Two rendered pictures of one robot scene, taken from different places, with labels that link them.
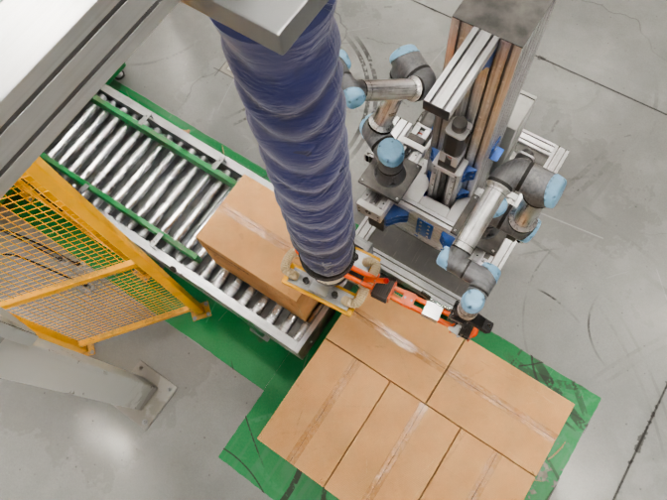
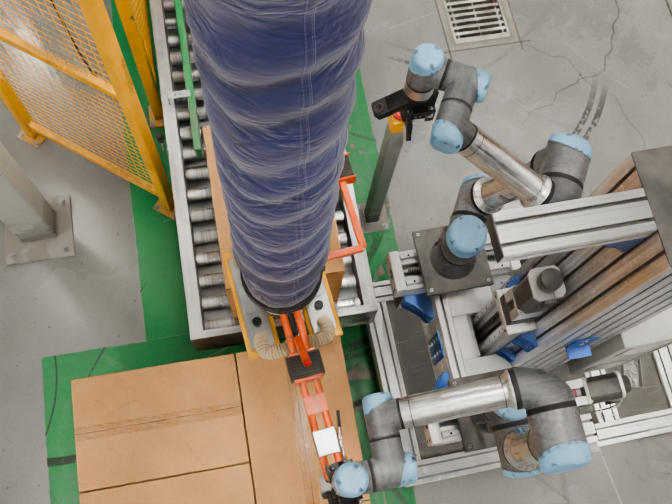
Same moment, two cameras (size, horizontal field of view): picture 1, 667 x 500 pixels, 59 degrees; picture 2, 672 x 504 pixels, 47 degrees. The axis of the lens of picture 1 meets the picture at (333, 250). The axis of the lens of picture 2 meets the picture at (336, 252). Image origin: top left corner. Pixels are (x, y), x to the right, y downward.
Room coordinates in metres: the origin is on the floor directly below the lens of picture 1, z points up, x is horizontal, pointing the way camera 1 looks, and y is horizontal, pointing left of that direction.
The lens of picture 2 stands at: (0.32, -0.35, 3.40)
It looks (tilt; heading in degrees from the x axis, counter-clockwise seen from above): 71 degrees down; 25
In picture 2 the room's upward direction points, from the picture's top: 11 degrees clockwise
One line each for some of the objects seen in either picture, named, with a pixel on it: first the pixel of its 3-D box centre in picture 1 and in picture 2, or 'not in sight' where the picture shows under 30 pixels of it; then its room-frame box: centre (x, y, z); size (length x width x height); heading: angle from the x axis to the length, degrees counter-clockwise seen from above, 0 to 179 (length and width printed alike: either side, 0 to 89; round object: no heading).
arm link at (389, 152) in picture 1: (389, 155); (464, 238); (1.26, -0.33, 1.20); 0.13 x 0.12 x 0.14; 17
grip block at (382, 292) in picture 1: (383, 288); (305, 366); (0.66, -0.17, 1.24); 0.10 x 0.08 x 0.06; 141
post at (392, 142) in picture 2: not in sight; (383, 173); (1.61, 0.10, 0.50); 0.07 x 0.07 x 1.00; 45
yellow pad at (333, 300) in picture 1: (320, 288); (251, 301); (0.74, 0.09, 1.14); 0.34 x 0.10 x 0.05; 51
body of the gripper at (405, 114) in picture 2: not in sight; (417, 100); (1.31, -0.04, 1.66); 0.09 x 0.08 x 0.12; 136
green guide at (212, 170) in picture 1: (146, 123); not in sight; (2.11, 0.94, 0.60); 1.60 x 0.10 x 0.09; 45
